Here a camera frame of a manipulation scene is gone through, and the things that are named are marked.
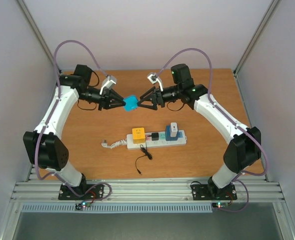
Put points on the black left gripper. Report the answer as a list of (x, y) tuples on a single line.
[(106, 99)]

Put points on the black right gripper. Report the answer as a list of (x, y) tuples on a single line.
[(157, 99)]

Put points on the light blue travel adapter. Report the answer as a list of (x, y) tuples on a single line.
[(130, 103)]

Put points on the yellow cube adapter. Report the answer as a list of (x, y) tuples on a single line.
[(138, 135)]

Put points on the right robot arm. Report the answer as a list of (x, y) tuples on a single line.
[(243, 142)]

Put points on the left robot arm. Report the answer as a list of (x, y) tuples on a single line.
[(44, 145)]

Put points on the white charger on blue adapter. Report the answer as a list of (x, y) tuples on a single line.
[(173, 131)]

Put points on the dark blue cube adapter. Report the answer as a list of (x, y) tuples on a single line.
[(168, 136)]

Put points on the white power strip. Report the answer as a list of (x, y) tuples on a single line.
[(160, 143)]

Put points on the left small circuit board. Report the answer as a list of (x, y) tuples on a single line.
[(83, 205)]

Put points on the small circuit board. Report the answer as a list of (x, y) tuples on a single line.
[(220, 205), (83, 205)]

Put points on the right small circuit board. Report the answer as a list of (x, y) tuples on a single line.
[(220, 205)]

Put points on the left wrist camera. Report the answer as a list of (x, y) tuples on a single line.
[(107, 84)]

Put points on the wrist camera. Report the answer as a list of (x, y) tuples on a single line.
[(107, 84), (153, 78)]

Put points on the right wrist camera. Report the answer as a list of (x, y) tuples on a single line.
[(153, 78)]

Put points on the black power adapter with cable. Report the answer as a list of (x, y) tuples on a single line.
[(144, 149)]

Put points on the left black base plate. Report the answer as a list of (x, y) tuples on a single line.
[(65, 194)]

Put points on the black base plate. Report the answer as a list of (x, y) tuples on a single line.
[(206, 192), (65, 194)]

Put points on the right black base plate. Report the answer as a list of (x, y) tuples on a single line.
[(206, 192)]

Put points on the grey slotted cable duct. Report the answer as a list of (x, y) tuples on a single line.
[(117, 208)]

